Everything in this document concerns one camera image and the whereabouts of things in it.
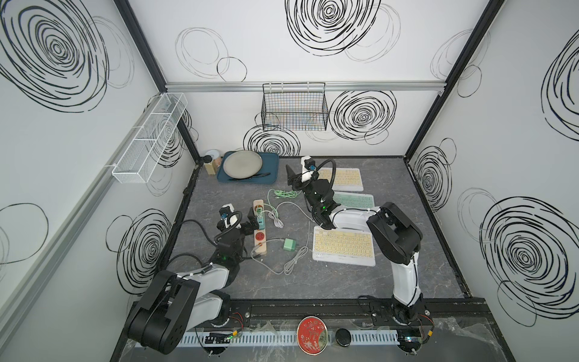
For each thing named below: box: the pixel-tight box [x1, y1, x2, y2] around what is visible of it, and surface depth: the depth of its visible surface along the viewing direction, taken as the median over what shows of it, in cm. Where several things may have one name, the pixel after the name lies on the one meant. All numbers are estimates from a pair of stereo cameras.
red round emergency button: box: [296, 315, 328, 356], surface depth 68 cm
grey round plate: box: [223, 150, 264, 180], surface depth 119 cm
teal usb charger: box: [257, 215, 265, 231], surface depth 90 cm
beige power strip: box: [253, 199, 267, 254], surface depth 91 cm
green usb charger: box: [283, 238, 297, 252], surface depth 89 cm
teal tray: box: [216, 150, 279, 185], surface depth 116 cm
